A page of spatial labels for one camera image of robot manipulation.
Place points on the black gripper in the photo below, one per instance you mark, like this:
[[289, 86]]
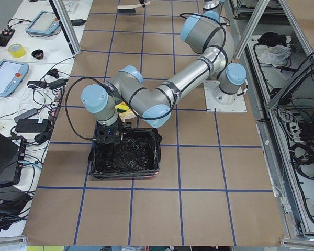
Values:
[[116, 129]]

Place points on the green yellow sponge piece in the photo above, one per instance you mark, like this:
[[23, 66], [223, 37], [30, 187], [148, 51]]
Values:
[[122, 107]]

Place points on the white hand brush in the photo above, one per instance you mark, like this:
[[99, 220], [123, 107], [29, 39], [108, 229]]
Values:
[[131, 9]]

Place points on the bin with black bag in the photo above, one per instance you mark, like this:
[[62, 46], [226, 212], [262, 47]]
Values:
[[136, 155]]

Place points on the black power adapter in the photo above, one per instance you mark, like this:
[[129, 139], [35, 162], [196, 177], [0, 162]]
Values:
[[32, 125]]

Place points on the black laptop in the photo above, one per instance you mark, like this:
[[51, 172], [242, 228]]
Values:
[[12, 152]]

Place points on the lower blue teach pendant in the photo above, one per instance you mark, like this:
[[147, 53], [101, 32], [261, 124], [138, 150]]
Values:
[[12, 74]]

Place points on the blue teach pendant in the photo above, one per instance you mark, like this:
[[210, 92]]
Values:
[[44, 24], [12, 74]]

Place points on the yellow tape roll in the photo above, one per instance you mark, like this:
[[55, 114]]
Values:
[[16, 50]]

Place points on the upper blue teach pendant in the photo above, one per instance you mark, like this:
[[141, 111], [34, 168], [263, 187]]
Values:
[[44, 24]]

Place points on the white crumpled cloth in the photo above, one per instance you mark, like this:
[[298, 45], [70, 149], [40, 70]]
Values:
[[276, 56]]

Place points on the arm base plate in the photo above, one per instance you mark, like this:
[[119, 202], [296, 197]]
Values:
[[217, 101]]

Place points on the aluminium frame post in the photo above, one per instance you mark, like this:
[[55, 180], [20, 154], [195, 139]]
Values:
[[66, 26]]

